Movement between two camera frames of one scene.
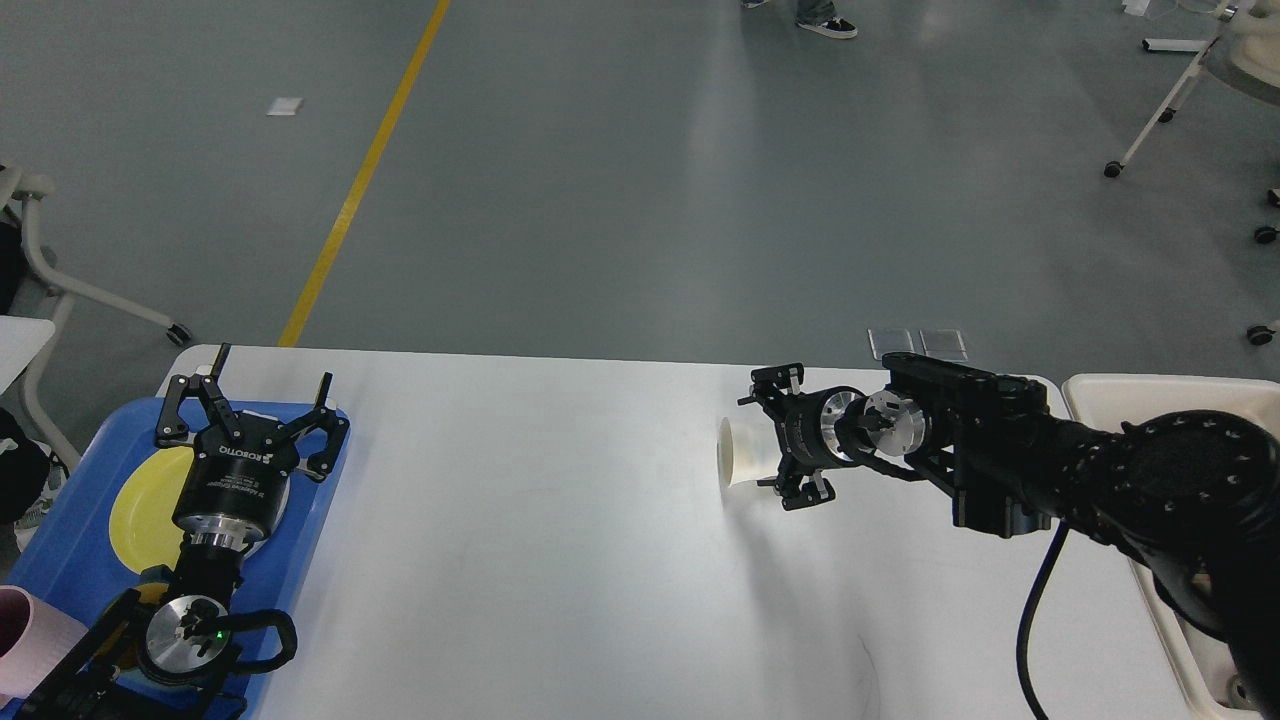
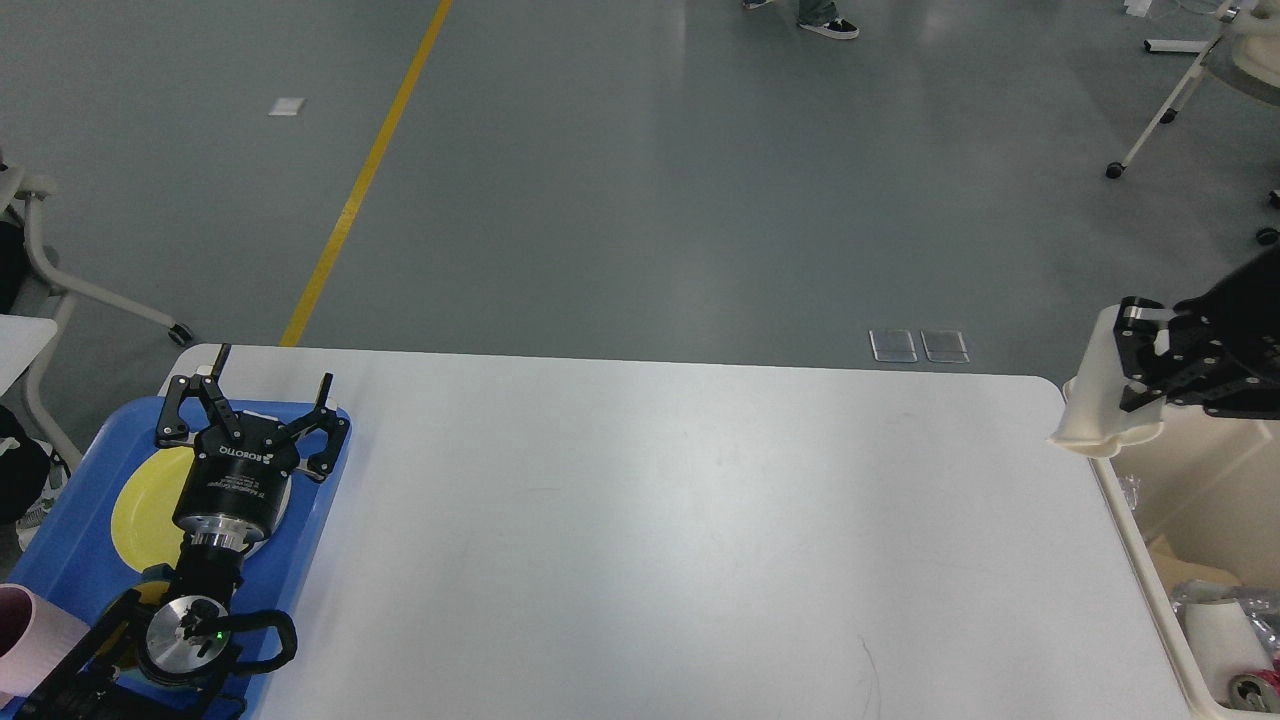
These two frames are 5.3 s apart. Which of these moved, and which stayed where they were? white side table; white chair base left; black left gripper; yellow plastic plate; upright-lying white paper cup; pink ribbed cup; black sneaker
Moved: upright-lying white paper cup
Stayed: white chair base left; white side table; yellow plastic plate; black sneaker; pink ribbed cup; black left gripper
